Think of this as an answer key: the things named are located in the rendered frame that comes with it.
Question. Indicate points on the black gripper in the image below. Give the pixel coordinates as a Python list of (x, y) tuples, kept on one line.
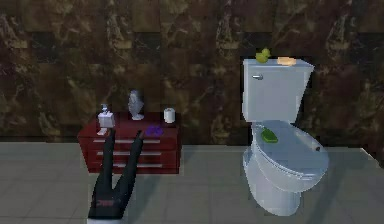
[(106, 205)]

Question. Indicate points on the white soap dispenser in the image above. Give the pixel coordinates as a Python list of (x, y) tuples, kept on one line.
[(106, 119)]

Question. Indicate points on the white toilet tissue roll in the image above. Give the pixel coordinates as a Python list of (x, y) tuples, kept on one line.
[(169, 115)]

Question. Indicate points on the green soap bar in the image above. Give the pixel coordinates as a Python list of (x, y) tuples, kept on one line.
[(269, 136)]

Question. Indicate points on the pale blue toilet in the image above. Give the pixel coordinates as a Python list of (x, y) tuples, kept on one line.
[(276, 156)]

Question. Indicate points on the orange soap bar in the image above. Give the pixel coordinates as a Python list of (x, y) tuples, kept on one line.
[(286, 61)]

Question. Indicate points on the red chest of drawers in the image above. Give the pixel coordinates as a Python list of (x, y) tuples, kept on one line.
[(160, 146)]

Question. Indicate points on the purple small object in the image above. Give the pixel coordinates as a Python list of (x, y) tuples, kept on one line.
[(154, 130)]

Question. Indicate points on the grey bust statue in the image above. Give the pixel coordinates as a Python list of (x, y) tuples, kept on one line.
[(136, 105)]

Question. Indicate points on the green rubber duck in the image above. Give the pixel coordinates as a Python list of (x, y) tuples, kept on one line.
[(262, 56)]

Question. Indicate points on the small dark round object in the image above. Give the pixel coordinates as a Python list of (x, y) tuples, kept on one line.
[(317, 148)]

